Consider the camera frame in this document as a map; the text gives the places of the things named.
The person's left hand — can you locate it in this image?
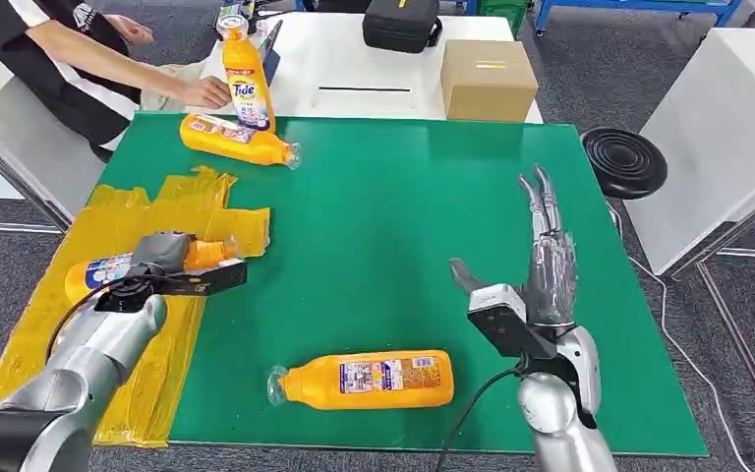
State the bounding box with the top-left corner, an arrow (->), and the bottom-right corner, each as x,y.
106,13 -> 156,47

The person's right hand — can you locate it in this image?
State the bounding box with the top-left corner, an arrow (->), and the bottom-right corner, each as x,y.
177,75 -> 233,111

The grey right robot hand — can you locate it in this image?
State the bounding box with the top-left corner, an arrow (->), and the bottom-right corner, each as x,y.
448,164 -> 579,328

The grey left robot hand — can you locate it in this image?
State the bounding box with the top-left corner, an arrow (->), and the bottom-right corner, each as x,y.
127,231 -> 197,279

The orange Tide bottle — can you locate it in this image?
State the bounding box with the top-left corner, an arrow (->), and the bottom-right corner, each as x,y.
215,14 -> 277,135

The orange bottle with torn label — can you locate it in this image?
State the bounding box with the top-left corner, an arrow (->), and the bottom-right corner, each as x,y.
63,235 -> 242,306

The yellow plastic sheet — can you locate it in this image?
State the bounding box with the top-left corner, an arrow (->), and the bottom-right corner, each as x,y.
0,165 -> 272,449

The orange bottle with clear cap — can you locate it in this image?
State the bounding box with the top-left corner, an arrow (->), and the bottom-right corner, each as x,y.
179,113 -> 303,171

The dark tablet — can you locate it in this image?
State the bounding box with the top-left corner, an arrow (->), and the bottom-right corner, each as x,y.
257,19 -> 285,86

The person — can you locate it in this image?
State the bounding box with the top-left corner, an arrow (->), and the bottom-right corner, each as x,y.
0,0 -> 232,164

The black round stool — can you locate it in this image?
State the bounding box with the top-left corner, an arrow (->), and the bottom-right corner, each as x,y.
579,127 -> 669,201

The black chair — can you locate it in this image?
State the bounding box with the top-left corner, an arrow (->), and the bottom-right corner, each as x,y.
302,0 -> 374,15

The grey metal table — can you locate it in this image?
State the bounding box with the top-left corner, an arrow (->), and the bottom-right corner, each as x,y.
0,48 -> 113,233

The green table mat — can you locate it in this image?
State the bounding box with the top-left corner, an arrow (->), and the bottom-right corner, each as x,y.
93,111 -> 710,457

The black carrying case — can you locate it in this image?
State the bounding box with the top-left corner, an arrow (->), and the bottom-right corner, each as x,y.
362,0 -> 444,55

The cardboard box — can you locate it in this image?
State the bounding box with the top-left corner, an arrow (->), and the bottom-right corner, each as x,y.
440,38 -> 541,124

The orange bottle with barcode label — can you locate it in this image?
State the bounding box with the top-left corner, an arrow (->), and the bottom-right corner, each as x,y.
266,349 -> 455,412

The white side table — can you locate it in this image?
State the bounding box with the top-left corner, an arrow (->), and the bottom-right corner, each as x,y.
623,27 -> 755,450

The green crate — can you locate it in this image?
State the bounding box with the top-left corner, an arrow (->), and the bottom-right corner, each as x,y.
478,0 -> 530,37

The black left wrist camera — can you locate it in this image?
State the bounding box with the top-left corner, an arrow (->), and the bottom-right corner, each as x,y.
93,259 -> 249,316

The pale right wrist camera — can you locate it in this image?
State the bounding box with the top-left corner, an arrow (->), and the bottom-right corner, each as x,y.
467,283 -> 558,361

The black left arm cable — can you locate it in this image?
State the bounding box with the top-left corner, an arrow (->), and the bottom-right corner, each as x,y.
45,274 -> 180,365

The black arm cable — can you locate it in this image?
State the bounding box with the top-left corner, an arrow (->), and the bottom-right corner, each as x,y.
45,274 -> 180,365
433,364 -> 529,472

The white floor cable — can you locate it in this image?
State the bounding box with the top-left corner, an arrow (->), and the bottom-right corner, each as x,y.
605,202 -> 753,472

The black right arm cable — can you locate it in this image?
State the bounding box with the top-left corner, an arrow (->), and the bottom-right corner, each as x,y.
433,364 -> 529,472

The blue metal frame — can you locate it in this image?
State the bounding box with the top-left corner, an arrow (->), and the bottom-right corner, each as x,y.
533,0 -> 743,29

